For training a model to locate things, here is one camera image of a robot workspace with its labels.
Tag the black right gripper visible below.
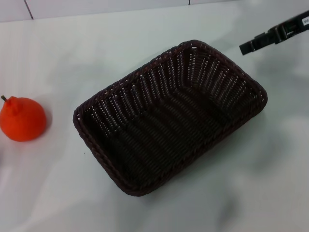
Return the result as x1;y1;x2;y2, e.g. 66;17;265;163
239;9;309;56

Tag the orange pear with stem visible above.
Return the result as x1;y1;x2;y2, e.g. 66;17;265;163
0;95;47;142

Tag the dark brown woven basket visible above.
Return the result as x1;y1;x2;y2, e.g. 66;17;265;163
72;39;268;198

